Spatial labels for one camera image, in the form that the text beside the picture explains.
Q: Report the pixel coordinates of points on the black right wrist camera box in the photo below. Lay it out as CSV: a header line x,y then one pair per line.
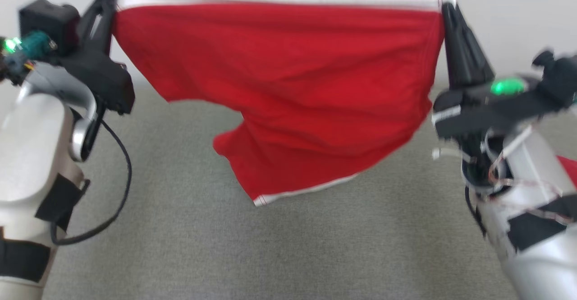
x,y
561,79

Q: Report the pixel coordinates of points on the red white basketball shorts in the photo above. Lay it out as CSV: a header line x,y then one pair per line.
x,y
293,88

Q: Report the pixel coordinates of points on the grey fabric sofa seat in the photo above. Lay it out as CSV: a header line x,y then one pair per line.
x,y
288,246

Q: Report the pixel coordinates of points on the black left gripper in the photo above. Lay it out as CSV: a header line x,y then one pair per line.
x,y
108,81

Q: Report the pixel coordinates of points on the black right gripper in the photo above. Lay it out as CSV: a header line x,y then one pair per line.
x,y
478,108

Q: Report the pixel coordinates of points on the teal left camera connector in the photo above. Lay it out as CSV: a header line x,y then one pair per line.
x,y
36,45

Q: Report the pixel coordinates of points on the red white basketball jersey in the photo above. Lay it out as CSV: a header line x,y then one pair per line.
x,y
569,171

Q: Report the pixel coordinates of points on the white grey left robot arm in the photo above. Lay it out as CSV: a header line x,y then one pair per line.
x,y
31,146

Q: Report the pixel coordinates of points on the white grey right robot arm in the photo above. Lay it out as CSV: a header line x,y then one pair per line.
x,y
536,255

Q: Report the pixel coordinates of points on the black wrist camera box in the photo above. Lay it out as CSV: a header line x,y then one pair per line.
x,y
47,18
561,79

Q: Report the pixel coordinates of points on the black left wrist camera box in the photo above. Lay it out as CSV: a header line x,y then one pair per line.
x,y
47,18

